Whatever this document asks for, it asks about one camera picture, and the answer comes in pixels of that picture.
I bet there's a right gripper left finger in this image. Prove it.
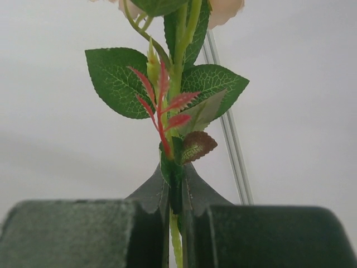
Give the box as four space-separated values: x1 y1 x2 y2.
1 169 169 267

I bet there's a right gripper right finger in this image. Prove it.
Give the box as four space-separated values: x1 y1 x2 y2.
182 165 348 267

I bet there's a right aluminium frame post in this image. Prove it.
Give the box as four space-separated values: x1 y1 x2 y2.
203 30 254 205

